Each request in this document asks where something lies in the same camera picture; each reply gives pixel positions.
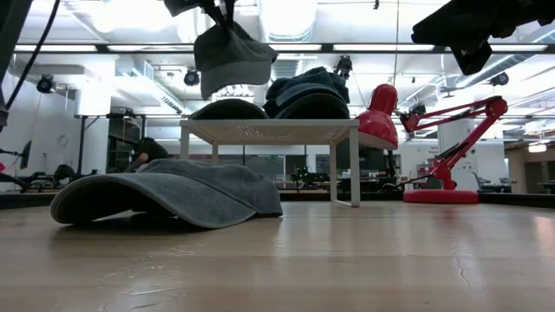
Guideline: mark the grey denim baseball cap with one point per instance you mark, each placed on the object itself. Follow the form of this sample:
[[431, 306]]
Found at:
[[230, 110], [195, 190], [230, 65]]

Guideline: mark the black monitor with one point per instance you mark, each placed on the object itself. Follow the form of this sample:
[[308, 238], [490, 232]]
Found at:
[[26, 154]]

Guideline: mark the glowing wall light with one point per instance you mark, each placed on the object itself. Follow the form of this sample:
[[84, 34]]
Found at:
[[537, 147]]

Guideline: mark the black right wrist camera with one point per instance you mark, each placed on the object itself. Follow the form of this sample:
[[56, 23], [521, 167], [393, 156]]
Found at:
[[472, 58]]

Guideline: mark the black support post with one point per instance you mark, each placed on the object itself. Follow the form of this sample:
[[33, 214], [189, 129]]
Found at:
[[82, 143]]

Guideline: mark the person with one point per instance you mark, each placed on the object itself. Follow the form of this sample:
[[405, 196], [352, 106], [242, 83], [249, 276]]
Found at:
[[152, 151]]

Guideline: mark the red desk lamp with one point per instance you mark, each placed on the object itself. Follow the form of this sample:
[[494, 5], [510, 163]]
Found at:
[[377, 121]]

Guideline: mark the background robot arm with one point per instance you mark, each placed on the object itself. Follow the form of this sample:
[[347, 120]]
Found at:
[[308, 177]]

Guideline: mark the black hanging camera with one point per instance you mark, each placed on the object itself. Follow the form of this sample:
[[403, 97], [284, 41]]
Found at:
[[343, 66]]

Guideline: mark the black overhead frame bar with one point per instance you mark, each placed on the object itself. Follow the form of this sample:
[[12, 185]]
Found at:
[[173, 47]]

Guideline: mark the white ceiling air duct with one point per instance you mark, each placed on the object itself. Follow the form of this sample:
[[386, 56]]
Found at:
[[286, 19]]

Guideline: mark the white perforated metal shelf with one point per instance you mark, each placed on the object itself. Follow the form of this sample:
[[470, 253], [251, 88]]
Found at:
[[269, 130]]

